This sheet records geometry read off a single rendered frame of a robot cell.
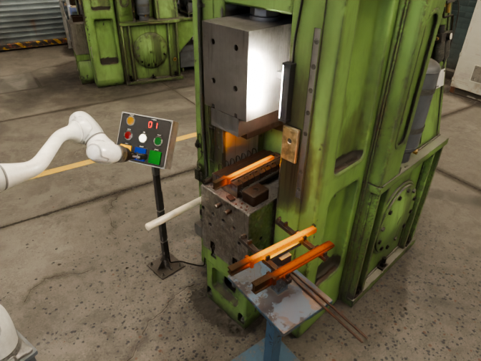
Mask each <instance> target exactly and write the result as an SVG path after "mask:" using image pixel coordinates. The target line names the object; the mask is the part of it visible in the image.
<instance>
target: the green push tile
mask: <svg viewBox="0 0 481 361"><path fill-rule="evenodd" d="M161 156H162V152H158V151H155V150H150V154H149V159H148V163H152V164H155V165H160V161H161Z"/></svg>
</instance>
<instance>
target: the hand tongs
mask: <svg viewBox="0 0 481 361"><path fill-rule="evenodd" d="M292 274H293V275H295V276H296V277H298V278H299V279H300V280H301V281H302V282H303V283H304V284H305V285H306V286H307V287H308V288H309V289H311V290H312V291H313V292H314V293H315V294H317V295H318V296H319V297H320V298H321V299H322V300H323V301H325V302H326V303H327V304H328V305H329V306H330V307H331V308H332V309H333V310H334V311H335V312H336V313H337V314H339V315H340V316H341V317H342V318H343V319H344V320H346V321H347V322H348V323H349V324H350V325H351V326H352V327H353V328H354V329H355V330H356V331H357V332H358V333H360V334H361V335H362V336H363V337H364V338H365V339H368V337H367V336H366V335H365V334H364V333H363V332H362V331H361V330H360V329H359V328H358V327H356V326H355V325H354V324H353V323H352V322H351V321H349V320H348V319H347V318H346V317H345V316H344V315H343V314H342V313H341V312H340V311H339V310H337V309H336V308H335V307H334V306H333V305H332V304H330V303H329V302H328V301H327V300H326V299H325V298H323V297H322V296H321V295H320V294H319V293H318V292H317V291H316V290H315V289H314V288H313V287H311V286H310V285H309V284H308V283H307V282H306V281H304V280H303V279H302V278H301V277H300V276H299V275H298V274H296V273H295V272H294V271H292ZM290 277H291V278H292V279H293V280H294V281H295V282H296V283H297V284H298V285H299V286H300V287H301V288H302V289H303V290H304V291H305V292H306V293H307V294H308V295H310V296H311V297H312V298H313V299H314V300H315V301H316V302H317V303H319V304H320V305H321V306H322V307H323V308H324V309H325V310H326V311H327V312H328V313H329V314H330V315H331V316H332V317H333V318H334V319H336V320H337V321H338V322H339V323H340V324H341V325H342V326H343V327H345V328H346V329H347V330H348V331H349V332H350V333H351V334H352V335H353V336H355V338H357V339H358V341H360V343H364V341H363V340H362V339H361V338H360V337H359V336H357V335H356V334H355V333H354V332H353V331H352V330H351V329H349V328H348V327H347V326H346V325H345V324H344V323H343V322H342V321H341V320H340V319H339V318H338V317H337V316H336V315H335V314H333V313H332V312H331V311H330V310H329V309H328V308H327V307H325V306H324V305H323V304H322V303H321V302H320V301H319V300H318V299H317V298H316V297H315V296H314V295H313V294H312V293H311V292H309V291H308V290H307V289H306V288H305V287H304V286H303V285H302V284H300V283H299V282H298V281H297V280H296V279H295V278H294V277H293V276H292V275H290Z"/></svg>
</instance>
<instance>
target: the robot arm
mask: <svg viewBox="0 0 481 361"><path fill-rule="evenodd" d="M66 140H72V141H73V142H74V143H80V144H83V145H84V144H85V145H86V146H87V149H86V154H87V157H88V158H89V159H90V160H92V161H94V162H96V163H101V164H112V163H123V162H127V161H128V160H132V159H135V158H136V159H138V160H147V154H143V153H138V152H136V153H134V152H130V149H129V148H126V147H124V146H122V145H117V144H115V143H114V142H112V141H111V140H110V139H109V138H108V137H107V136H106V135H105V134H104V132H103V130H102V128H101V127H100V126H99V124H98V123H97V122H96V121H95V120H94V118H93V117H91V116H90V115H88V114H87V113H85V112H82V111H78V112H74V113H73V114H72V115H71V116H70V117H69V124H68V126H66V127H63V128H61V129H59V130H57V131H56V132H55V133H53V134H52V135H51V137H50V138H49V139H48V141H46V143H45V144H44V145H43V147H42V148H41V150H40V151H39V152H38V153H37V154H36V155H35V156H34V157H33V158H32V159H31V160H29V161H27V162H24V163H0V192H1V191H5V190H7V189H9V188H11V187H13V186H15V185H17V184H20V183H22V182H24V181H27V180H29V179H31V178H33V177H35V176H37V175H39V174H40V173H42V172H43V171H44V170H45V169H46V168H47V167H48V165H49V164H50V163H51V161H52V159H53V158H54V156H55V155H56V153H57V151H58V149H59V148H60V146H61V145H62V143H63V142H64V141H66ZM32 352H33V349H32V347H31V346H29V345H27V344H26V343H25V342H24V341H23V340H22V339H21V338H20V337H19V336H18V335H17V333H16V329H15V326H14V323H13V322H12V320H11V317H10V316H9V314H8V312H7V311H6V310H5V308H4V307H3V306H1V305H0V361H20V360H21V359H22V358H23V357H26V356H27V355H30V354H31V353H32Z"/></svg>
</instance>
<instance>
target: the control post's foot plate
mask: <svg viewBox="0 0 481 361"><path fill-rule="evenodd" d="M169 254H170V260H171V261H179V260H178V259H177V258H175V257H174V256H173V255H172V254H171V253H170V252H169ZM166 264H167V266H166V267H165V261H164V258H163V257H162V256H161V257H160V258H158V259H156V260H154V261H151V262H150V263H149V264H148V265H147V266H148V267H149V269H150V270H152V271H153V272H154V274H156V275H158V276H159V277H160V278H161V279H162V280H164V279H166V278H168V277H169V276H172V275H173V274H175V273H176V272H177V271H180V270H181V269H183V268H184V267H185V265H184V264H183V263H182V262H174V263H170V262H169V260H168V258H166Z"/></svg>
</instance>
